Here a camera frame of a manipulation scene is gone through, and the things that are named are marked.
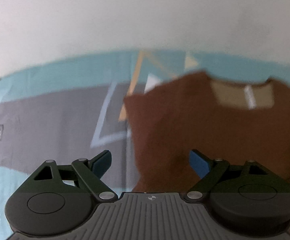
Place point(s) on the brown knit sweater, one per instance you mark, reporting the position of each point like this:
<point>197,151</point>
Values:
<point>211,116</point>

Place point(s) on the teal and grey bedsheet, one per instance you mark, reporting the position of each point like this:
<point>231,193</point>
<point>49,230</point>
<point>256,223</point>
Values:
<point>70,109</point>

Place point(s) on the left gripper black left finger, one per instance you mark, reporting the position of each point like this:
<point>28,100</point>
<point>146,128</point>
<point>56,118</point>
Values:
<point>56,199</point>

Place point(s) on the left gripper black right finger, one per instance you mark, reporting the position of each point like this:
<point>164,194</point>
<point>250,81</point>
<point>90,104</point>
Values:
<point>248,199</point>

